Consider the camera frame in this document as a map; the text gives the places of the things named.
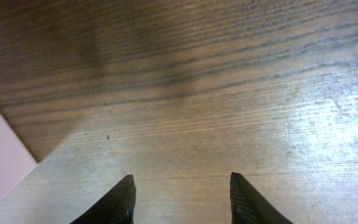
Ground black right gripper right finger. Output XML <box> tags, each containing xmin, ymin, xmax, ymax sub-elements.
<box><xmin>230</xmin><ymin>172</ymin><xmax>292</xmax><ymax>224</ymax></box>

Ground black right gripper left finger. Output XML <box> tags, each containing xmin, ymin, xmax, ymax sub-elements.
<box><xmin>70</xmin><ymin>175</ymin><xmax>136</xmax><ymax>224</ymax></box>

